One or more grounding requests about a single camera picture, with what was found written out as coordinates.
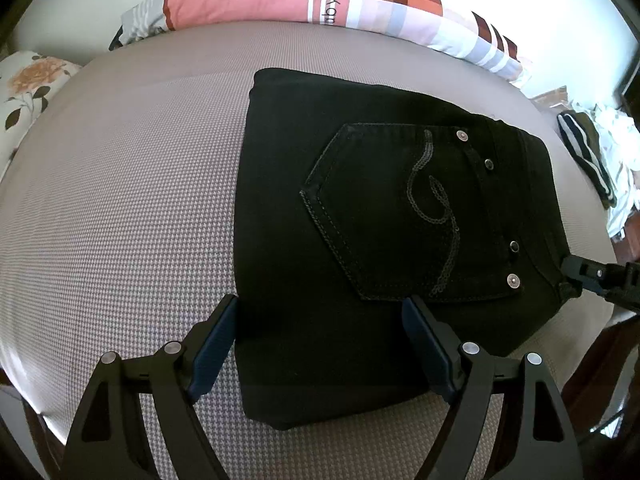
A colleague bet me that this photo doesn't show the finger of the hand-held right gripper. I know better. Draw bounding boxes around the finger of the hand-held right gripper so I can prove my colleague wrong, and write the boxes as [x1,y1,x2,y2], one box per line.
[561,255,640,312]

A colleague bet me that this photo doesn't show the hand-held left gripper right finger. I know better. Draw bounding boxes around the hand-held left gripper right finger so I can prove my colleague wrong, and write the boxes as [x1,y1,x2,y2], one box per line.
[401,295,584,480]

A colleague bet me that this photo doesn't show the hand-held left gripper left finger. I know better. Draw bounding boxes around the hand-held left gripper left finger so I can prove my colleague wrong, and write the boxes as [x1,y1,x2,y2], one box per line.
[62,294,239,480]

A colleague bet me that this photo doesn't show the black pants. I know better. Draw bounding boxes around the black pants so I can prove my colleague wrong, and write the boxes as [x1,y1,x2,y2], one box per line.
[234,67,584,432]

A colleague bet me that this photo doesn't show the brown wooden furniture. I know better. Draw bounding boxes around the brown wooden furniture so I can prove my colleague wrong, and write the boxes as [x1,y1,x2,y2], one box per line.
[562,307,640,443]

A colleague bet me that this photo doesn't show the pile of clothes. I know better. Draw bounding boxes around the pile of clothes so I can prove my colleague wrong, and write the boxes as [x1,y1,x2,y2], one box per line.
[572,101,640,242]

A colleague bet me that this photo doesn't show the striped garment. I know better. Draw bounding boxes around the striped garment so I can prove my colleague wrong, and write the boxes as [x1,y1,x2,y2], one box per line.
[557,110,619,210]

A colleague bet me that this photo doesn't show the grey houndstooth mattress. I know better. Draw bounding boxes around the grey houndstooth mattress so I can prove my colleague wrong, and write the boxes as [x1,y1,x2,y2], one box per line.
[0,20,622,480]

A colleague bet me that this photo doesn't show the floral pillow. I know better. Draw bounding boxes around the floral pillow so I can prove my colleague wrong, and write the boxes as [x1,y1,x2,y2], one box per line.
[0,50,84,182]

